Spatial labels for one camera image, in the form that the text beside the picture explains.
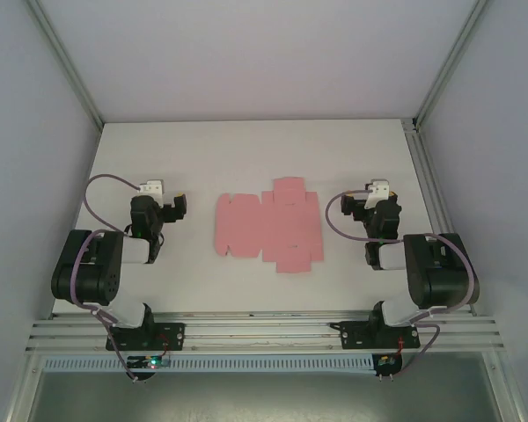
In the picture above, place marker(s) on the pink paper box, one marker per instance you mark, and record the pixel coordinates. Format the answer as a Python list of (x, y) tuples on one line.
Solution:
[(246, 224)]

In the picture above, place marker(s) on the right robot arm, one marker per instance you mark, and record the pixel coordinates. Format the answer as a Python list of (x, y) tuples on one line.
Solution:
[(444, 272)]

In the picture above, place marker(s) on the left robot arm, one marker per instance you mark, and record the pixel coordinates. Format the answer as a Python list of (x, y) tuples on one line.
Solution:
[(83, 264)]

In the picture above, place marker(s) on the small circuit board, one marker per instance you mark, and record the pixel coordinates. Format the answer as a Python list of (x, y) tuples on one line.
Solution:
[(386, 362)]

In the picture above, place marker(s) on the green-lit circuit board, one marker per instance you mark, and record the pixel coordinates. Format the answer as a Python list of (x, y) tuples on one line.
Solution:
[(151, 362)]

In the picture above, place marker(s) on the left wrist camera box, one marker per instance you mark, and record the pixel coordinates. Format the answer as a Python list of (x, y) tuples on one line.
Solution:
[(151, 187)]

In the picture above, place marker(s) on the aluminium side rail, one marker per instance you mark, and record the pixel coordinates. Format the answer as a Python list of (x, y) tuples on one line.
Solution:
[(424, 176)]

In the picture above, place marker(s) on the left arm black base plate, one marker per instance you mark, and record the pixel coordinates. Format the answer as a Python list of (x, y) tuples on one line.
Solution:
[(171, 336)]

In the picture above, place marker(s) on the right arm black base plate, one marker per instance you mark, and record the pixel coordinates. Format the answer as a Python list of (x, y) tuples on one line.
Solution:
[(356, 336)]

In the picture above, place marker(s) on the aluminium mounting rail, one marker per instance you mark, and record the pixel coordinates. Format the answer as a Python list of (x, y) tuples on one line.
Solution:
[(264, 327)]

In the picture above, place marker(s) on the black round mount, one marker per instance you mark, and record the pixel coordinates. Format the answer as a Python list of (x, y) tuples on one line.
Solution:
[(146, 377), (393, 373)]

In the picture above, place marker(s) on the aluminium frame post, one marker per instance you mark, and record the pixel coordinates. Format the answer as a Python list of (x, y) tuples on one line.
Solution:
[(452, 57), (66, 61)]

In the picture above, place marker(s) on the aluminium frame leg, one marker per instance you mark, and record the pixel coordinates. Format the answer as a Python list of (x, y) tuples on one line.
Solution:
[(24, 391), (508, 391)]

